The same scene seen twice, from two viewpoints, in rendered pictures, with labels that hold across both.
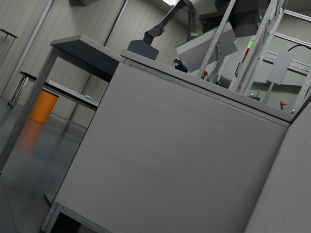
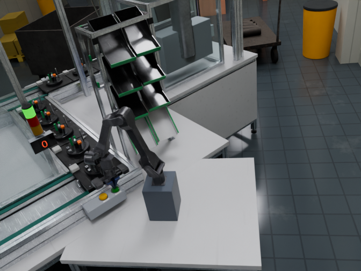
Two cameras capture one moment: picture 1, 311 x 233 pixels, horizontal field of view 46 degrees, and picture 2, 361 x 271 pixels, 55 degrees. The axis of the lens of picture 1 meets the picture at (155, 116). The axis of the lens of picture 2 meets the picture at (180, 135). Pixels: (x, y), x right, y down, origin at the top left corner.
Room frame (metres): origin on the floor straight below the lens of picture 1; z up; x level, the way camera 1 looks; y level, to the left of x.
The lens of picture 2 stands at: (3.03, 1.13, 2.15)
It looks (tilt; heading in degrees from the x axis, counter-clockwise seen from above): 35 degrees down; 220
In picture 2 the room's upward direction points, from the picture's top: 9 degrees counter-clockwise
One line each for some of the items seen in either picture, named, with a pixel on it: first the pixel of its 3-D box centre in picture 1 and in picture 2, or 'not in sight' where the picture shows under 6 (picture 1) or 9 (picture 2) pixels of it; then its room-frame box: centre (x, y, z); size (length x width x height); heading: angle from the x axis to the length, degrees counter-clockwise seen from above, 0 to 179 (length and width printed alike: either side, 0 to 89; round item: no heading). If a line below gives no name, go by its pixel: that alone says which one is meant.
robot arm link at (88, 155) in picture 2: not in sight; (95, 155); (2.27, -0.05, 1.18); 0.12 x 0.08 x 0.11; 108
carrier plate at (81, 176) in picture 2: not in sight; (98, 169); (2.18, -0.21, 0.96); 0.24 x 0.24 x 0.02; 74
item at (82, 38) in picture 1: (133, 78); (167, 205); (2.13, 0.21, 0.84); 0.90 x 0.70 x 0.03; 118
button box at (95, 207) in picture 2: not in sight; (105, 201); (2.32, -0.03, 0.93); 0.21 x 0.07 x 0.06; 164
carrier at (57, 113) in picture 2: not in sight; (47, 115); (1.97, -0.93, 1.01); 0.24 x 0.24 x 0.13; 74
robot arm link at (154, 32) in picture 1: (152, 33); (154, 166); (2.18, 0.23, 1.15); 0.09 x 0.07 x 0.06; 18
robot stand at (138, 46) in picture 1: (138, 60); (162, 195); (2.18, 0.23, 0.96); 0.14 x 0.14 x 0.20; 28
